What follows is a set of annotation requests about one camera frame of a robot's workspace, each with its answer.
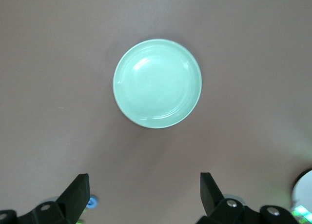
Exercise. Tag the green plate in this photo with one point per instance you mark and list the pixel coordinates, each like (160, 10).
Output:
(157, 83)

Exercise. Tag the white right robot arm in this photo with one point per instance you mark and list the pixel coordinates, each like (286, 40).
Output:
(304, 187)

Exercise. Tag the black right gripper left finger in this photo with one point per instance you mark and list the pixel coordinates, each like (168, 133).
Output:
(61, 211)

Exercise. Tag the brown table cover mat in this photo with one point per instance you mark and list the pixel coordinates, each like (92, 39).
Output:
(48, 63)

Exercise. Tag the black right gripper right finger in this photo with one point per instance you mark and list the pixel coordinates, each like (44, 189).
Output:
(219, 213)

